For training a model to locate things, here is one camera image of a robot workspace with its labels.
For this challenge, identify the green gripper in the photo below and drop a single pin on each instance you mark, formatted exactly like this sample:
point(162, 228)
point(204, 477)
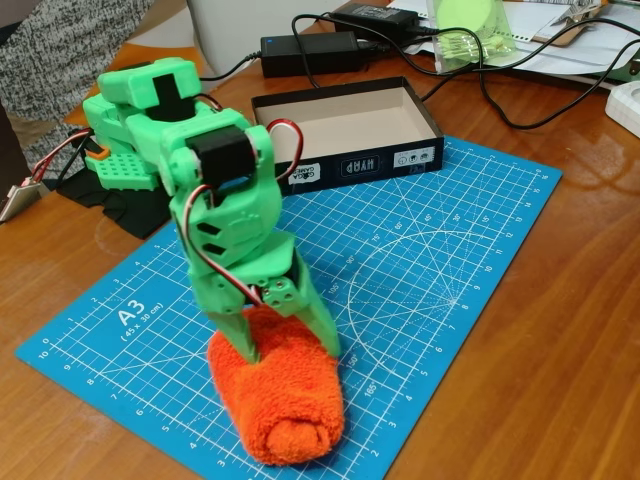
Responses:
point(227, 290)

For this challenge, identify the orange fluffy sock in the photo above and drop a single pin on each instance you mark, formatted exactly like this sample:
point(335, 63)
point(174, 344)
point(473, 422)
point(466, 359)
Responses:
point(285, 400)

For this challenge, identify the green 3D-printed robot arm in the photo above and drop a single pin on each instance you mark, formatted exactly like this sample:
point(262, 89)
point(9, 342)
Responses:
point(150, 85)

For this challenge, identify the white power strip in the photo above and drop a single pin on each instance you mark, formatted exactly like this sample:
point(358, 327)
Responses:
point(627, 107)

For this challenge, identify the blue A3 cutting mat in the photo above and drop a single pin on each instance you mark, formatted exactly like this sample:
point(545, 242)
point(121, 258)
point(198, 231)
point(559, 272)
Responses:
point(425, 300)

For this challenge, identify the black cardboard box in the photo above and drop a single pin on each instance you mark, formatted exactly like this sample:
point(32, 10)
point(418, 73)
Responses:
point(360, 167)

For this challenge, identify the small orange plastic tab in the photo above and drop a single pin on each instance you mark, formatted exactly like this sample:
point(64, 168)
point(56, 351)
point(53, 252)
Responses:
point(101, 152)

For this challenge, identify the black power adapter blue light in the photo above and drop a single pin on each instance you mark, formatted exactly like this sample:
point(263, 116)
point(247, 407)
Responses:
point(320, 55)

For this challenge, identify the slim black power adapter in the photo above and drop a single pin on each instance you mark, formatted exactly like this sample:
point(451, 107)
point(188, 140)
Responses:
point(375, 15)

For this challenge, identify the green transparent cup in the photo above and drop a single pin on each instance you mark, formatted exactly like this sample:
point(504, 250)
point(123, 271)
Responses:
point(470, 45)

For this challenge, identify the grey speckled fabric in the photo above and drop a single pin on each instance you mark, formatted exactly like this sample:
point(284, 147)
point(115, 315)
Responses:
point(20, 75)

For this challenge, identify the white paper sheets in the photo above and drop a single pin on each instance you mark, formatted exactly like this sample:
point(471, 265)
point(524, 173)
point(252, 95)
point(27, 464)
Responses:
point(550, 50)

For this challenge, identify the brown clipboard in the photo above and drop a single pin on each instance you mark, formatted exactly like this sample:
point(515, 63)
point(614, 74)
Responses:
point(565, 35)

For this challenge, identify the metal clipboard clip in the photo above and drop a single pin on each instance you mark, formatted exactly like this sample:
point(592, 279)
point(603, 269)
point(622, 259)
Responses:
point(575, 12)

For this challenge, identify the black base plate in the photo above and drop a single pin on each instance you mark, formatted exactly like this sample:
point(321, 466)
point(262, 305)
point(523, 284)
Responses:
point(125, 215)

